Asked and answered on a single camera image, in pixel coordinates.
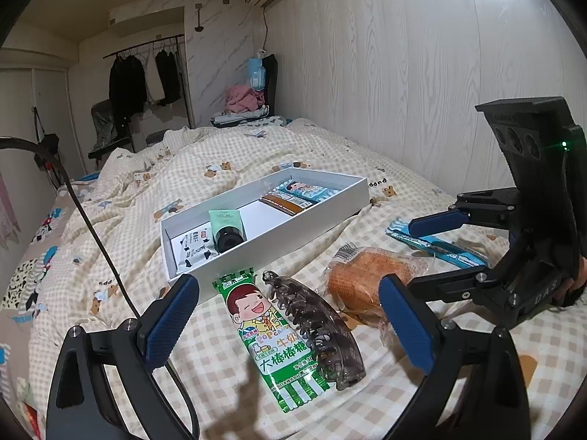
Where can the person's right hand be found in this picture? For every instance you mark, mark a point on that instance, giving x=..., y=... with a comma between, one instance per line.
x=578, y=284

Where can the orange snack bar packet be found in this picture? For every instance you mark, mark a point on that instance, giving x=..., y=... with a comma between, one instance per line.
x=286, y=204

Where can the black hanging bag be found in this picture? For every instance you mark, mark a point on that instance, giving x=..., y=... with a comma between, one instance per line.
x=48, y=146

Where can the long black hanging garment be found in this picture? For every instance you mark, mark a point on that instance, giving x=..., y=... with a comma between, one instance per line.
x=126, y=82

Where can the pink crumpled clothes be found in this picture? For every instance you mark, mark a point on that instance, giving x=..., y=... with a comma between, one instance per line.
x=243, y=98

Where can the blue striped long packet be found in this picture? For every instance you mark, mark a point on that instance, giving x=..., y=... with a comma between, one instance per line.
x=440, y=247

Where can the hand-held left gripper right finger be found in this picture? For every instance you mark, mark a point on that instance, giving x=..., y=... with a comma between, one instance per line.
x=408, y=325

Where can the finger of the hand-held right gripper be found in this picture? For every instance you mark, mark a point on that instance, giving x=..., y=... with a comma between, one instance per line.
x=435, y=224
x=458, y=284

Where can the red packet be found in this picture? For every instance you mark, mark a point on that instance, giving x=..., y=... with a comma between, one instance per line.
x=30, y=421

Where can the zebra print chair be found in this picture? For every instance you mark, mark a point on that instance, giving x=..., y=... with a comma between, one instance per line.
x=108, y=128

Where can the green tube with black cap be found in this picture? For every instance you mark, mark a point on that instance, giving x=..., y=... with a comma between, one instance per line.
x=224, y=224

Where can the black clothes rack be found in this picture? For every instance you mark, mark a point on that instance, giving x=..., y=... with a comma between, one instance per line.
x=185, y=78

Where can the black chair back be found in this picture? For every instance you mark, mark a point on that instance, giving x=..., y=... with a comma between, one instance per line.
x=272, y=85

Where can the green patterned pillow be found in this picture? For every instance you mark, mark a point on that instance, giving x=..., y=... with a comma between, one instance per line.
x=270, y=122

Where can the folded striped clothes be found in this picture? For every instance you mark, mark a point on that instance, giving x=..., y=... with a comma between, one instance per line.
x=238, y=118

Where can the blue tissue pack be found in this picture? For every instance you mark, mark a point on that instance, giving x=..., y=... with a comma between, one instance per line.
x=257, y=73

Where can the pink lace curtain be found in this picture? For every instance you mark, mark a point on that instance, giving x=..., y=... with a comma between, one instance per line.
x=7, y=211

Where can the smoky transparent hair claw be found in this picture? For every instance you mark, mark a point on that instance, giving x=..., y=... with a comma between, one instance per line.
x=330, y=330

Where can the blue cartoon snack packet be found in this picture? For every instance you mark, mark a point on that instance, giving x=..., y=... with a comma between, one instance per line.
x=307, y=191

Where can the green cartoon candy packet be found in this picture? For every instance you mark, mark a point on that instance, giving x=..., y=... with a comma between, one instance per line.
x=270, y=343

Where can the cartoon printed bedsheet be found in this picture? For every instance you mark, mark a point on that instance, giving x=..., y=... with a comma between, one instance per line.
x=23, y=284

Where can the white printed packet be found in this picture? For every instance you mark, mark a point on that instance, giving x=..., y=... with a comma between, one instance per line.
x=192, y=250

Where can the black wall hook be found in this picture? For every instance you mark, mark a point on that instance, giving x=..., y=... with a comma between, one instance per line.
x=198, y=20

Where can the bread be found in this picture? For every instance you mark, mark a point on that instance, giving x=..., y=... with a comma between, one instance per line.
x=353, y=279

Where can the white cardboard box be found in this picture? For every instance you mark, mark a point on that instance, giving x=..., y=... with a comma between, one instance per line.
x=275, y=256

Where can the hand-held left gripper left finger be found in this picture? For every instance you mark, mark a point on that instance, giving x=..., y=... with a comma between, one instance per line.
x=169, y=325

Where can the short black hanging garment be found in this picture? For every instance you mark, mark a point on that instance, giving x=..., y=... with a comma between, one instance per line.
x=167, y=75

